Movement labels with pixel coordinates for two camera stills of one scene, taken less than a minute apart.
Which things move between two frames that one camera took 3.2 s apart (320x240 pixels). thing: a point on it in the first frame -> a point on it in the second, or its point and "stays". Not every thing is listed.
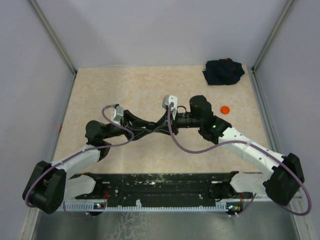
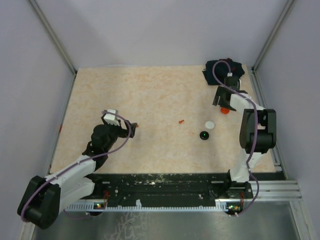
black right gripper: (163, 129) -> (220, 91)
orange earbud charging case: (225, 109) stays
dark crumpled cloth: (224, 71) stays
